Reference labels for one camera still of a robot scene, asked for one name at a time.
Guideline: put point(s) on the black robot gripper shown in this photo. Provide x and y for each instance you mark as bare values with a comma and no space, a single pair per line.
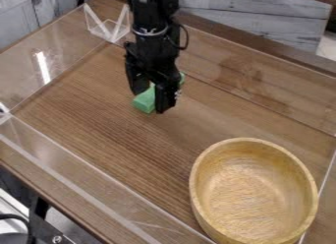
151,55

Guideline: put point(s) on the green rectangular block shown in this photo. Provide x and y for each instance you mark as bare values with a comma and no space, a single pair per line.
144,100

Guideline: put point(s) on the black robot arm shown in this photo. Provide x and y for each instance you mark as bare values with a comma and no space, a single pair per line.
154,14

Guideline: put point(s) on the brown wooden bowl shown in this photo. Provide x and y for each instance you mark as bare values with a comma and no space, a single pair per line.
254,193

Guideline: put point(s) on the clear acrylic corner bracket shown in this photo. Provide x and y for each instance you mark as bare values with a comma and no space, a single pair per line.
107,29

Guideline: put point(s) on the clear acrylic tray wall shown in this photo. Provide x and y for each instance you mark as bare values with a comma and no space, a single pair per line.
114,166

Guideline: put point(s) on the black metal table frame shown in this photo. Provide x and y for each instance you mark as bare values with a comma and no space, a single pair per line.
51,226

